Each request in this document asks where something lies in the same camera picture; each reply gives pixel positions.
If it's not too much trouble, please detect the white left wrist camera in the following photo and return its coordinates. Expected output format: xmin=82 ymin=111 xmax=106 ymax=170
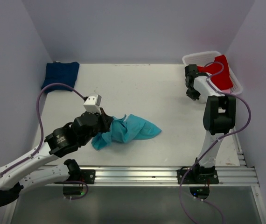
xmin=84 ymin=94 xmax=102 ymax=114

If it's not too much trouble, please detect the aluminium mounting rail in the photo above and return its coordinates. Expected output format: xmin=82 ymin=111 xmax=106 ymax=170
xmin=13 ymin=140 xmax=259 ymax=187

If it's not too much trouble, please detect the turquoise t shirt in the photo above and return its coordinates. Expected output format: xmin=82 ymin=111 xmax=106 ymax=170
xmin=91 ymin=114 xmax=162 ymax=150

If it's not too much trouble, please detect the red t shirt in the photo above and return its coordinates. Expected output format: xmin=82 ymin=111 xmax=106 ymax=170
xmin=197 ymin=55 xmax=233 ymax=90

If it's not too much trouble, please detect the white plastic laundry basket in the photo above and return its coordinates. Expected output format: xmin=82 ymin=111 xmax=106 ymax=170
xmin=182 ymin=51 xmax=243 ymax=103

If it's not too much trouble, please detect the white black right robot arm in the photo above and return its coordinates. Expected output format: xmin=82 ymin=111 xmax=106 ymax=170
xmin=181 ymin=64 xmax=236 ymax=184

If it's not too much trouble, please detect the pink t shirt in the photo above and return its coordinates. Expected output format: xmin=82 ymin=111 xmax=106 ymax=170
xmin=221 ymin=89 xmax=231 ymax=94

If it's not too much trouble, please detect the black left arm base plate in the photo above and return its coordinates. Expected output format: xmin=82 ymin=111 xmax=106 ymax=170
xmin=78 ymin=169 xmax=96 ymax=184

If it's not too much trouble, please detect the folded navy blue t shirt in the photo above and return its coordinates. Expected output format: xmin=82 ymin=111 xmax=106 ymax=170
xmin=41 ymin=62 xmax=80 ymax=93

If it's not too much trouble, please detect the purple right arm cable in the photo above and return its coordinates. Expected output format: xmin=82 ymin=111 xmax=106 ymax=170
xmin=179 ymin=62 xmax=252 ymax=224

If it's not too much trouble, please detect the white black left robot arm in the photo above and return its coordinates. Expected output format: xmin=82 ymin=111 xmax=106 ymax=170
xmin=0 ymin=108 xmax=113 ymax=207

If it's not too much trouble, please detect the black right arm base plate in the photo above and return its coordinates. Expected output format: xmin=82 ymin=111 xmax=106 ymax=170
xmin=182 ymin=166 xmax=219 ymax=184

